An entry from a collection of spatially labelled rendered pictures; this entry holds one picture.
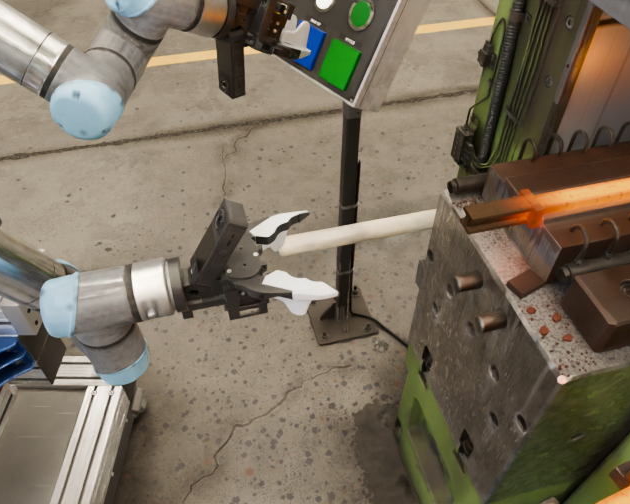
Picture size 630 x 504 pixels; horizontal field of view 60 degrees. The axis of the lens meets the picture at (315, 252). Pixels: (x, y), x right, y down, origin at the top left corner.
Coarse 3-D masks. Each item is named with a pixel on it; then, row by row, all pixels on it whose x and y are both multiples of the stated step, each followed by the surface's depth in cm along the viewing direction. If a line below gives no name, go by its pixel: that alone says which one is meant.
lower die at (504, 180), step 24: (624, 144) 91; (504, 168) 87; (528, 168) 87; (552, 168) 87; (576, 168) 85; (600, 168) 85; (624, 168) 85; (504, 192) 85; (552, 216) 76; (576, 216) 77; (600, 216) 77; (624, 216) 77; (528, 240) 81; (552, 240) 75; (576, 240) 74; (600, 240) 74; (624, 240) 76; (552, 264) 76
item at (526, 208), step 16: (528, 192) 78; (560, 192) 78; (576, 192) 78; (592, 192) 78; (608, 192) 78; (624, 192) 78; (464, 208) 76; (480, 208) 76; (496, 208) 76; (512, 208) 76; (528, 208) 76; (544, 208) 76; (560, 208) 77; (464, 224) 77; (480, 224) 77; (496, 224) 77; (512, 224) 77; (528, 224) 77
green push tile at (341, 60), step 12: (336, 48) 103; (348, 48) 101; (324, 60) 105; (336, 60) 103; (348, 60) 101; (324, 72) 105; (336, 72) 103; (348, 72) 101; (336, 84) 103; (348, 84) 102
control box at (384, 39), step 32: (288, 0) 111; (352, 0) 101; (384, 0) 96; (416, 0) 96; (352, 32) 101; (384, 32) 97; (288, 64) 112; (320, 64) 107; (384, 64) 101; (352, 96) 102; (384, 96) 106
